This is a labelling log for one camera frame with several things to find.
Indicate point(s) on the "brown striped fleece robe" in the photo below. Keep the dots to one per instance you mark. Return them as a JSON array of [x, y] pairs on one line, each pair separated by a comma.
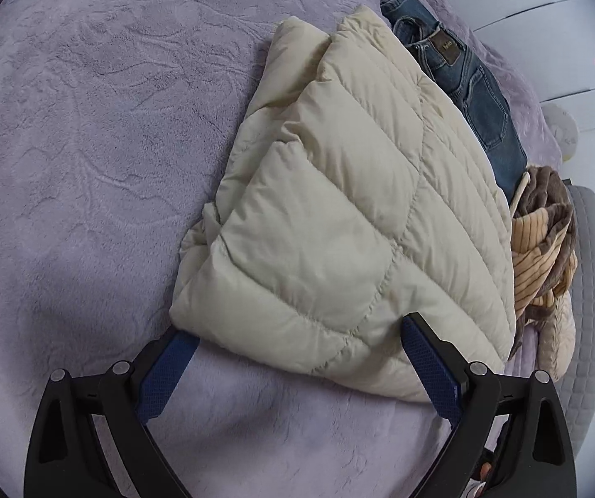
[[541, 238]]

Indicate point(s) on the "cream quilted cushion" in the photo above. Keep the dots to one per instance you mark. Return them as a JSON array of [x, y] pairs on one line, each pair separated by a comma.
[[557, 337]]

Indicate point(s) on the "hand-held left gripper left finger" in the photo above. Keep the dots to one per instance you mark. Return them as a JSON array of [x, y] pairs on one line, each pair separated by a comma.
[[165, 373]]

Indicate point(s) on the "blue denim jeans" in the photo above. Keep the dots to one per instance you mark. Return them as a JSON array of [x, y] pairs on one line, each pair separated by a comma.
[[479, 103]]

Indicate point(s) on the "white wardrobe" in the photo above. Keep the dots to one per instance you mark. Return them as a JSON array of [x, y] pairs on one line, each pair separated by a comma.
[[525, 15]]

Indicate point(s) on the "floral round pillow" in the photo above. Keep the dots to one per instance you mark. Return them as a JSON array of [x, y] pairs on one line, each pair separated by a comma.
[[562, 127]]

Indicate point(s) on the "purple plush blanket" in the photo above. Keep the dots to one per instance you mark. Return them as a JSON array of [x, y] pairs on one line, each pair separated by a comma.
[[95, 166]]

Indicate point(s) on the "cream quilted puffer jacket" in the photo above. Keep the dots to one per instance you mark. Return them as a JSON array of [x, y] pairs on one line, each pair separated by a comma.
[[339, 207]]

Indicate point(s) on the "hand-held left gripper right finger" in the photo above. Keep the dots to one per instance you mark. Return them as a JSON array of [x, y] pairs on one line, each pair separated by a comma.
[[429, 368]]

